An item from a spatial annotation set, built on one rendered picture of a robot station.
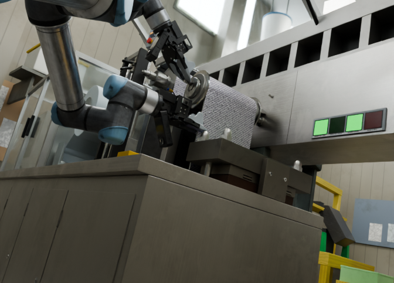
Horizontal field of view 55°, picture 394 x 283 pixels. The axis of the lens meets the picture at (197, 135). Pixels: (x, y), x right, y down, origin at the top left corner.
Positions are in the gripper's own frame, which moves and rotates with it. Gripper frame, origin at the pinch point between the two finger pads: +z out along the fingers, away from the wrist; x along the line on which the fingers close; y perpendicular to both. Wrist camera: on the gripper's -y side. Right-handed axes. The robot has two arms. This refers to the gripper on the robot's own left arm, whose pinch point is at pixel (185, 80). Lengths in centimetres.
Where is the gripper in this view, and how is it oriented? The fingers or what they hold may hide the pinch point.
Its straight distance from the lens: 134.7
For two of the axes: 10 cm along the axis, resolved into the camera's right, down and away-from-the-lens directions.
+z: 4.7, 8.5, 2.3
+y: 6.6, -5.2, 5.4
